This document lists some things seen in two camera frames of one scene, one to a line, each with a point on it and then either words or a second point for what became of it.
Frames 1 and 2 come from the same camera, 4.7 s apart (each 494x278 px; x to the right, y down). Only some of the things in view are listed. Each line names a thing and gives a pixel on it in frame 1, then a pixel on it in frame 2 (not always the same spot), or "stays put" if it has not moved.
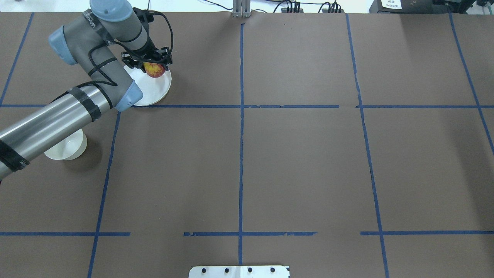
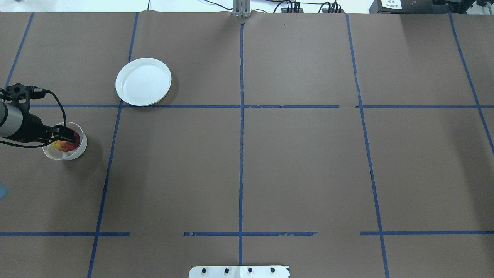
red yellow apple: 154,70 -> 62,145
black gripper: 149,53 -> 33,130
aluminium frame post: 241,8 stays put
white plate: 154,89 stays put
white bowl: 71,148 stays put
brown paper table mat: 343,145 stays put
